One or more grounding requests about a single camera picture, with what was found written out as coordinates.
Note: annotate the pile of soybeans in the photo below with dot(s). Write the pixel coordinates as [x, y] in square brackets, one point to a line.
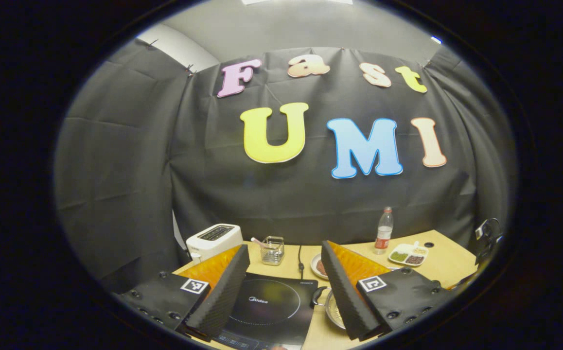
[338, 316]

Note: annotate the pile of green beans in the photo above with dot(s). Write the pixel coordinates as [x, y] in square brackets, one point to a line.
[399, 256]

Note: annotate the pink striped straw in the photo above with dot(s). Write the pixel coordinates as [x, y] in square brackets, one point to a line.
[257, 241]

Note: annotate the pile of dark red beans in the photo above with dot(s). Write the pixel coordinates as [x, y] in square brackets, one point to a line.
[414, 259]

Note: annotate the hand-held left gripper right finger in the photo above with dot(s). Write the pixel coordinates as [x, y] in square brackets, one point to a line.
[344, 291]

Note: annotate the clear plastic water bottle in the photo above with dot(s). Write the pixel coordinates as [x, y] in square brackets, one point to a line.
[383, 233]

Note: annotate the red meat piece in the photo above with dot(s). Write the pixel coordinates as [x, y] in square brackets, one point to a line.
[321, 267]

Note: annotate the black induction cooktop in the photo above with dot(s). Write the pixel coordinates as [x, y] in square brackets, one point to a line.
[272, 304]

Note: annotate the white toaster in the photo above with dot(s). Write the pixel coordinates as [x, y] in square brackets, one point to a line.
[213, 240]

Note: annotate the pile of pale beans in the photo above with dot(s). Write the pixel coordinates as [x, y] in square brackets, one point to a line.
[419, 251]

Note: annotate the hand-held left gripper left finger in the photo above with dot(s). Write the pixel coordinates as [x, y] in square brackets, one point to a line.
[220, 296]

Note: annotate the clear glass holder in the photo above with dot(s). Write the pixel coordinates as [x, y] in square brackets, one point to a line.
[274, 253]

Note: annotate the black backdrop cloth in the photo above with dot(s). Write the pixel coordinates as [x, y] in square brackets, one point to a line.
[310, 204]

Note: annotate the white divided dish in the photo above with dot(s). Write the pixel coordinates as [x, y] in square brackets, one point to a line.
[408, 250]

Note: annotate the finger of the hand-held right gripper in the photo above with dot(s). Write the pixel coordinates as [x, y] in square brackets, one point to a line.
[462, 283]

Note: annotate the ceiling light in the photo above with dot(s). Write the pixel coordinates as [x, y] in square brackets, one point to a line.
[296, 1]

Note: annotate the round white plate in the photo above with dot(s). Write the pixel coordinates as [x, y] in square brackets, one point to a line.
[313, 266]

